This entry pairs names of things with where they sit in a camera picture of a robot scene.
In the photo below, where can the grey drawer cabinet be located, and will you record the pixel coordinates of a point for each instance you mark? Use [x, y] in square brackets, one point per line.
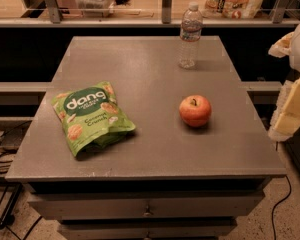
[162, 215]

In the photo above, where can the red apple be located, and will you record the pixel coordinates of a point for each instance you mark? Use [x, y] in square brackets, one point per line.
[195, 110]

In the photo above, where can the clear plastic water bottle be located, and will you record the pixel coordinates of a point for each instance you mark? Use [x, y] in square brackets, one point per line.
[190, 34]

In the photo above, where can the snack bag on shelf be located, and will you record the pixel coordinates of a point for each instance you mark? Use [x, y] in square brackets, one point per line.
[233, 9]

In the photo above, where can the green dang chips bag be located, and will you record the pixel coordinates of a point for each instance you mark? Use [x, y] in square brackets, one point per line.
[91, 117]

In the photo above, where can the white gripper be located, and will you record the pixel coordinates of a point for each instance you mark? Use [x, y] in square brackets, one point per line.
[286, 119]

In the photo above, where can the clear plastic container on shelf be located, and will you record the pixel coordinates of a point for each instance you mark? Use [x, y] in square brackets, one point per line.
[94, 8]

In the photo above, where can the metal shelf rack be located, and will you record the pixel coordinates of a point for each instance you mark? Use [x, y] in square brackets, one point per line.
[136, 13]

